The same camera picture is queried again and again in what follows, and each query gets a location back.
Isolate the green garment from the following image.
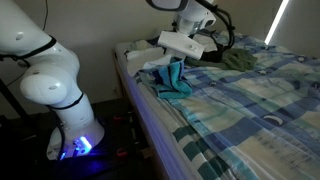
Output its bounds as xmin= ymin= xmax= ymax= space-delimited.
xmin=184 ymin=48 xmax=259 ymax=73

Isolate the black stand pole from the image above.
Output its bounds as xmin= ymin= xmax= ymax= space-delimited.
xmin=0 ymin=78 xmax=33 ymax=123

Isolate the red handled clamp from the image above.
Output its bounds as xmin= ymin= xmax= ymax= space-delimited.
xmin=112 ymin=114 xmax=129 ymax=124
xmin=114 ymin=148 xmax=129 ymax=158

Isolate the black garment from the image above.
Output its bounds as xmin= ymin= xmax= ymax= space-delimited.
xmin=199 ymin=41 xmax=225 ymax=63

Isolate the blue plaid bed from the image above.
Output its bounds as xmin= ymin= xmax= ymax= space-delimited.
xmin=133 ymin=31 xmax=320 ymax=180

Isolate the teal striped towel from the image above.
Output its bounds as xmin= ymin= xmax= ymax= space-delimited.
xmin=137 ymin=57 xmax=194 ymax=100

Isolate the white towel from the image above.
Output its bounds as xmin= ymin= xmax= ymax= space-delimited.
xmin=124 ymin=33 xmax=218 ymax=78

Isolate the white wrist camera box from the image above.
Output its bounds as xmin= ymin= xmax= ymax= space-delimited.
xmin=157 ymin=30 xmax=205 ymax=61

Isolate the bed frame with mattress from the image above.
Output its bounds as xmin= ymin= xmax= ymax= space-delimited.
xmin=112 ymin=41 xmax=198 ymax=180

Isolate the thin black wall cable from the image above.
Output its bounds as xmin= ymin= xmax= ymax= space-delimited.
xmin=41 ymin=0 xmax=50 ymax=33

